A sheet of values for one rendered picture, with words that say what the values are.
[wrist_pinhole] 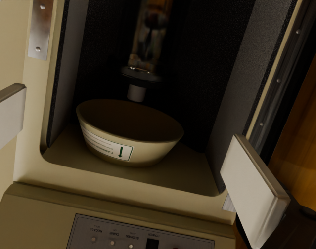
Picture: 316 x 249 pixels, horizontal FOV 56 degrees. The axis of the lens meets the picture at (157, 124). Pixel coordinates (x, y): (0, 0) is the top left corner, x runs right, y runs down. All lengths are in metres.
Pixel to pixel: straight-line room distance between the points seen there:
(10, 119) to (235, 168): 0.13
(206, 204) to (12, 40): 0.64
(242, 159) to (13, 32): 0.76
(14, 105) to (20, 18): 0.68
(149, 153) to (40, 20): 0.22
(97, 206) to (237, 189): 0.28
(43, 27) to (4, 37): 0.50
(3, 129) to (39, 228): 0.27
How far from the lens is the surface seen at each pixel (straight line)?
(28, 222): 0.43
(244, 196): 0.16
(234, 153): 0.19
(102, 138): 0.42
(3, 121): 0.17
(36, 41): 0.39
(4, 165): 1.00
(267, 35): 0.42
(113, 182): 0.43
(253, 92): 0.41
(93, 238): 0.41
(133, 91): 0.47
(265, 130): 0.41
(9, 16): 0.87
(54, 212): 0.43
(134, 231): 0.42
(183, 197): 0.44
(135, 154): 0.43
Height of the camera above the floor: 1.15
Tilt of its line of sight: 20 degrees up
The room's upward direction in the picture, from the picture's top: 165 degrees counter-clockwise
